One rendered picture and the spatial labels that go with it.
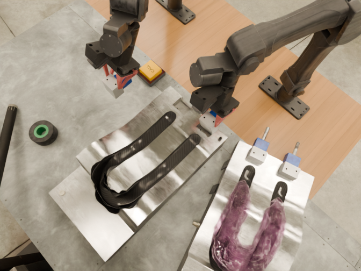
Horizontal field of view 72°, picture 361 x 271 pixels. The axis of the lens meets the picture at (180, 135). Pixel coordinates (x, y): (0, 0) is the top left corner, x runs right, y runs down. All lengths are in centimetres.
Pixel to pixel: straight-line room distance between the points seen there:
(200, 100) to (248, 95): 42
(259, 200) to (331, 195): 119
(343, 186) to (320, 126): 100
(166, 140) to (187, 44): 46
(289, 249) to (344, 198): 123
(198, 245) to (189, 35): 80
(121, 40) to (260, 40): 31
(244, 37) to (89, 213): 62
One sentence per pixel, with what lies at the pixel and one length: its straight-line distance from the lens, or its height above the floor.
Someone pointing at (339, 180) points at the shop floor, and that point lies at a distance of 200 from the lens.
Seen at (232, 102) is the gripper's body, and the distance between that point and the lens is 70.
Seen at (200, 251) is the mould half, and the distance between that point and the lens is 76.
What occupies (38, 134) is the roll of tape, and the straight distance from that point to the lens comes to 96.
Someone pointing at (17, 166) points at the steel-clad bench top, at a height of 80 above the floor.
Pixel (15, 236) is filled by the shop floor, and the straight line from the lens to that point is 186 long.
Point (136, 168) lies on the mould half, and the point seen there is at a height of 91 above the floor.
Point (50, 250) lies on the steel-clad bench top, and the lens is 89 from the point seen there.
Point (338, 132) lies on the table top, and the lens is 108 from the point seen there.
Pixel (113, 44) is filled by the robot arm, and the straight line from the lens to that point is 63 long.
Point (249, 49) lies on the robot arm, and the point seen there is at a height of 120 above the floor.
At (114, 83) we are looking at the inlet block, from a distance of 80.
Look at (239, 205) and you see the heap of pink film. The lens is 73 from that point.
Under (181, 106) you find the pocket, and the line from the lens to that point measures 85.
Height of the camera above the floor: 162
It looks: 69 degrees down
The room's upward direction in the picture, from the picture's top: 7 degrees clockwise
